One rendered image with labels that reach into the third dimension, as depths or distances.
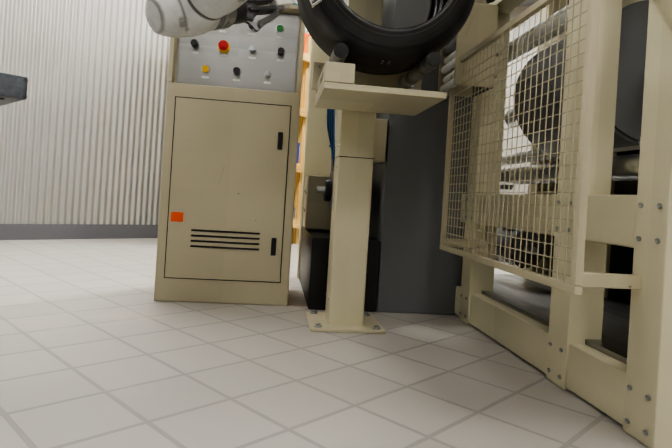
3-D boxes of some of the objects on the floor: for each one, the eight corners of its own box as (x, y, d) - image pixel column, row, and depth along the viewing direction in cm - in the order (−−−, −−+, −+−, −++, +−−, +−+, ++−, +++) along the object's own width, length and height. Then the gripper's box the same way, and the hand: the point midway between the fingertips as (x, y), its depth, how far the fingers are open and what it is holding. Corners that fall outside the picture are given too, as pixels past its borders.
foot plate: (305, 313, 210) (305, 308, 210) (371, 316, 213) (372, 310, 213) (310, 331, 183) (310, 325, 183) (385, 333, 186) (386, 327, 186)
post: (323, 318, 204) (364, -327, 204) (357, 320, 205) (398, -321, 206) (326, 327, 191) (370, -363, 191) (363, 328, 192) (406, -356, 193)
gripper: (205, -8, 129) (270, -12, 147) (229, 41, 130) (291, 31, 148) (222, -25, 124) (287, -27, 142) (246, 25, 125) (309, 17, 143)
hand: (281, 3), depth 142 cm, fingers closed
